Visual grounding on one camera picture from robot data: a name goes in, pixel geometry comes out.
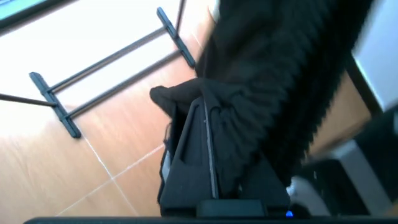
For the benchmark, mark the window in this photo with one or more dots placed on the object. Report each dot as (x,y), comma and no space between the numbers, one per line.
(31,14)

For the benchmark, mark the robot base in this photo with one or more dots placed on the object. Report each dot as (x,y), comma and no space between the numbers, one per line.
(357,174)

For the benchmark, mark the black garment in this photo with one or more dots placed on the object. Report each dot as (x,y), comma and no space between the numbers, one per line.
(264,77)

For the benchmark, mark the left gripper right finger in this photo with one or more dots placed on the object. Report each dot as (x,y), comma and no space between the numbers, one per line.
(267,189)

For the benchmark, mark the black clothes rack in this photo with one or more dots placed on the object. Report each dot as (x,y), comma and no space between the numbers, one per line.
(56,105)

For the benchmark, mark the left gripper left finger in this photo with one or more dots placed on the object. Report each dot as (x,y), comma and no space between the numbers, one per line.
(189,174)

